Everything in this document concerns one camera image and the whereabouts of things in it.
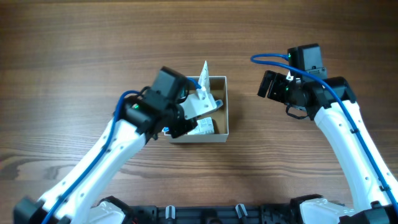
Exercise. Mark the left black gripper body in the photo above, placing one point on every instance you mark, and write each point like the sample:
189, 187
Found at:
182, 127

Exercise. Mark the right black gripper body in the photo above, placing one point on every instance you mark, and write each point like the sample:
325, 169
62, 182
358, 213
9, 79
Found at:
278, 88

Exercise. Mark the green white small box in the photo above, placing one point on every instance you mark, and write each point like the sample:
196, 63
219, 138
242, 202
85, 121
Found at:
204, 126

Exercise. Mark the white lotion tube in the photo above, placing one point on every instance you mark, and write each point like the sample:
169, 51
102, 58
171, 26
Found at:
204, 79

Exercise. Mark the blue white toothbrush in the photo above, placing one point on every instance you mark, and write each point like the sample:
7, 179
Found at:
219, 104

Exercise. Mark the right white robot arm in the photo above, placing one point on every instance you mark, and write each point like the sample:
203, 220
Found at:
333, 106

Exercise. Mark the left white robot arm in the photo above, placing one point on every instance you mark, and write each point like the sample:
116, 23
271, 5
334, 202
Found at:
139, 116

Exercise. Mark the open beige cardboard box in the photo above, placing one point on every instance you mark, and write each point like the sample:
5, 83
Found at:
219, 90

